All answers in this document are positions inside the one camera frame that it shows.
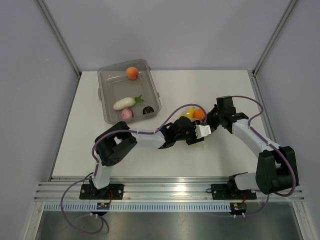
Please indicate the small circuit board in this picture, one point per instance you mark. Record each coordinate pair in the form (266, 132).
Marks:
(239, 206)
(103, 206)

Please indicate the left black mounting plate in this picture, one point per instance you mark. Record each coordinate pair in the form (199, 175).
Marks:
(111, 192)

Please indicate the yellow white-dotted toy food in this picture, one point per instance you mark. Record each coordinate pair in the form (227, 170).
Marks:
(189, 113)

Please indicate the left small circuit board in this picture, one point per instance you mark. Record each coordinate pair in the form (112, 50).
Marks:
(103, 206)

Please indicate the white toy food piece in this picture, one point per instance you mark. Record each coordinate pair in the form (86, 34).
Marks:
(127, 102)

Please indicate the dark round toy fruit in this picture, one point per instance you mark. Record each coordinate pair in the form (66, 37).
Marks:
(147, 110)

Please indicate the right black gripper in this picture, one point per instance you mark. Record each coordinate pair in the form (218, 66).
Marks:
(213, 125)

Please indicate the orange toy fruit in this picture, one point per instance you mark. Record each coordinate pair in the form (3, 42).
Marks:
(198, 114)

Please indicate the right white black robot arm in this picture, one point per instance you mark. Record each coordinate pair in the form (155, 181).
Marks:
(276, 170)

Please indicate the white slotted cable duct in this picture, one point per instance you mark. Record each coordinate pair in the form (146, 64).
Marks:
(175, 207)

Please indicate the black mounting plate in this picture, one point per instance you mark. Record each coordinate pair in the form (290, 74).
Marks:
(111, 192)
(222, 192)

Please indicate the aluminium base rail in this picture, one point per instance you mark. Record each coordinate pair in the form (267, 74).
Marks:
(139, 189)

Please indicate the clear zip top bag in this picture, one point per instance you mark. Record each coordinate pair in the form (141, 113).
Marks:
(202, 122)

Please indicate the left aluminium frame post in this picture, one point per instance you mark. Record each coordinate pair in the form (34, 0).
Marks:
(57, 34)

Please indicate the purple white-dotted toy food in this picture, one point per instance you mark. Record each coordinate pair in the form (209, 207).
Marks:
(126, 114)

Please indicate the clear grey plastic bin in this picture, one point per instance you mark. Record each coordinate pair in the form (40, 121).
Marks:
(114, 85)

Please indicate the right small circuit board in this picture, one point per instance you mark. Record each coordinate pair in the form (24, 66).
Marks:
(239, 206)

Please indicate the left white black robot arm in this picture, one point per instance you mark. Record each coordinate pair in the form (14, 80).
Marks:
(113, 145)

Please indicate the orange pink toy peach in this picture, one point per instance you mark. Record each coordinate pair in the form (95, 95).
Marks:
(132, 72)

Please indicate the aluminium frame post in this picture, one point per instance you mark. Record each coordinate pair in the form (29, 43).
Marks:
(275, 35)
(57, 34)

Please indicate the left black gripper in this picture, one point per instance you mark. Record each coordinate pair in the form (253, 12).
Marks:
(194, 139)

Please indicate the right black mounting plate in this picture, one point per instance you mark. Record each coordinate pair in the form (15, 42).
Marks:
(222, 192)

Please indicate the right aluminium frame post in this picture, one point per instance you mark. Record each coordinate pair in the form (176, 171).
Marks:
(275, 35)

